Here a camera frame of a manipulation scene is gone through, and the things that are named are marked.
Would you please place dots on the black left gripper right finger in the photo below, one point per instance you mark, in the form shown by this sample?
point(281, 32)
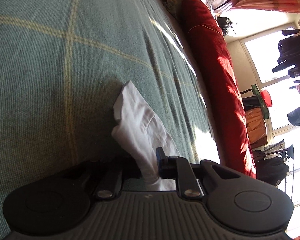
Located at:
point(237, 202)

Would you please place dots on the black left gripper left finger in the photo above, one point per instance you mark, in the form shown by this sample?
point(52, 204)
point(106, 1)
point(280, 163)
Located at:
point(60, 202)

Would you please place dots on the white printed t-shirt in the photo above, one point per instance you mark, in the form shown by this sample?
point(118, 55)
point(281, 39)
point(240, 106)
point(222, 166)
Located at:
point(139, 131)

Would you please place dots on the black clothes drying rack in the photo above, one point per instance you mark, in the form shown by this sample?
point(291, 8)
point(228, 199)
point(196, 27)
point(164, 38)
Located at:
point(280, 146)

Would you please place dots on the red rolled duvet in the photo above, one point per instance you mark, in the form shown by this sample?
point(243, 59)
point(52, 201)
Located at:
point(214, 62)

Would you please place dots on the red cap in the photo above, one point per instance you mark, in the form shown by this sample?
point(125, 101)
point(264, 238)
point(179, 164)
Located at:
point(266, 97)

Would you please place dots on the green plaid bed sheet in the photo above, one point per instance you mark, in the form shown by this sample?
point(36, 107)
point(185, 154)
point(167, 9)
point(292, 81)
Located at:
point(62, 66)

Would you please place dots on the dark hanging coat left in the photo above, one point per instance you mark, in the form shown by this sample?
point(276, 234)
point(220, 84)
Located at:
point(289, 50)

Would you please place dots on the black backpack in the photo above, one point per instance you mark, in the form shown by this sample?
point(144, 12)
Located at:
point(225, 25)

